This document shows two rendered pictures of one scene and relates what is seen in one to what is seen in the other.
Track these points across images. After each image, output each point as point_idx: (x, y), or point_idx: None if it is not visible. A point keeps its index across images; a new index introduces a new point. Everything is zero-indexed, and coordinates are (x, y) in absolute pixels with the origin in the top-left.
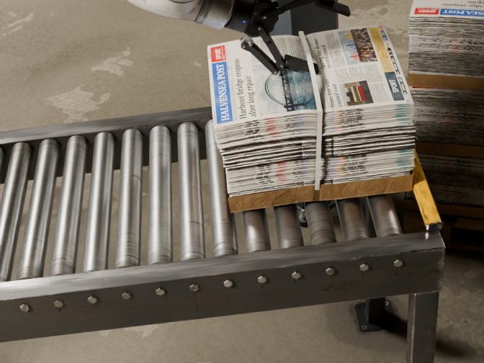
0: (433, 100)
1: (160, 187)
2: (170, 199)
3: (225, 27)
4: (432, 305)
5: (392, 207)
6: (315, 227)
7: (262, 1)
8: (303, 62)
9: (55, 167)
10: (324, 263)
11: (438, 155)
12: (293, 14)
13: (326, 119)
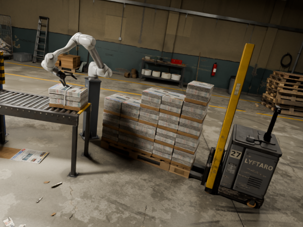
0: (107, 115)
1: (42, 102)
2: (42, 104)
3: (57, 75)
4: (75, 129)
5: (75, 112)
6: (60, 111)
7: (63, 73)
8: (69, 86)
9: (28, 97)
10: (57, 113)
11: (107, 127)
12: (89, 95)
13: (66, 92)
